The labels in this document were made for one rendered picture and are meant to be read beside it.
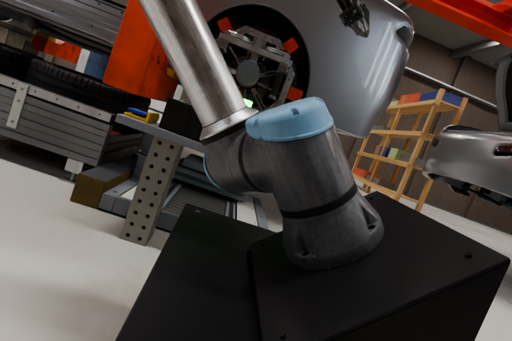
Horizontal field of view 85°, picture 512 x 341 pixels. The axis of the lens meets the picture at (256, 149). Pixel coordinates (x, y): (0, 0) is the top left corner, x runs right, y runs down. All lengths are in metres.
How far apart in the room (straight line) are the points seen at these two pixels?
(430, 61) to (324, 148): 13.96
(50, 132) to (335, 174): 1.42
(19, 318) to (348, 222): 0.73
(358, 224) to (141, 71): 1.15
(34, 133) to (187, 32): 1.21
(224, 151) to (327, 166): 0.23
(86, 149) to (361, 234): 1.35
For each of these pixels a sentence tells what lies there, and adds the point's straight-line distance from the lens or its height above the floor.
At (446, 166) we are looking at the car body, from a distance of 3.67.
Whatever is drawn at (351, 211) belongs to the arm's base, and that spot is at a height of 0.50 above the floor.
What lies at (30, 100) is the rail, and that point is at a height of 0.32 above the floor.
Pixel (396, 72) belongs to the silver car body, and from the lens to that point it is 2.18.
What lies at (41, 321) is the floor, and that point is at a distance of 0.88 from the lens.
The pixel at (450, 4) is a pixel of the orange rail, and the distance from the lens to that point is 5.14.
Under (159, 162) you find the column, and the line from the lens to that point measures 1.10.
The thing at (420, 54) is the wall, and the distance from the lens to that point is 14.15.
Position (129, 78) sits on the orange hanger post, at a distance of 1.42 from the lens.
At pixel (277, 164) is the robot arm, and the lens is 0.46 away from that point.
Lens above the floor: 0.58
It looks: 4 degrees down
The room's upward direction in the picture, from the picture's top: 20 degrees clockwise
